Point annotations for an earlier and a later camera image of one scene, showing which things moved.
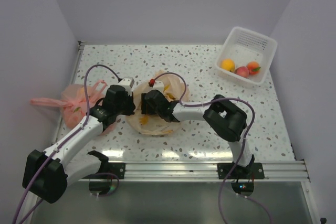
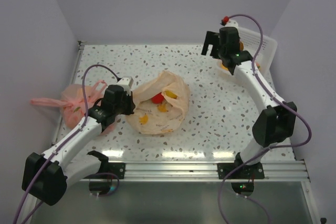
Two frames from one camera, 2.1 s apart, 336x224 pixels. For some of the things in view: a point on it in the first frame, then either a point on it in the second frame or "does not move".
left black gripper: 132,106 does not move
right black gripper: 144,106 to 212,38
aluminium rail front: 273,171 does not move
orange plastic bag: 175,89 does not move
